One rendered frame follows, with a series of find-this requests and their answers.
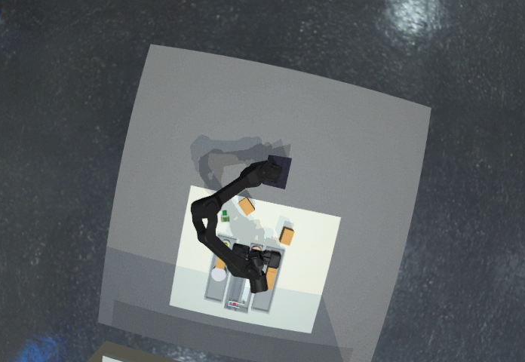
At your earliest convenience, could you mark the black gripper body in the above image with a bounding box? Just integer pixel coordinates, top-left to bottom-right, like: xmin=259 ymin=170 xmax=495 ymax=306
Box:
xmin=232 ymin=243 xmax=281 ymax=269

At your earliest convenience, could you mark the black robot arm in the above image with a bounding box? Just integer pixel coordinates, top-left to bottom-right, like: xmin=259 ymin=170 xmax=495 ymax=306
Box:
xmin=191 ymin=160 xmax=283 ymax=293

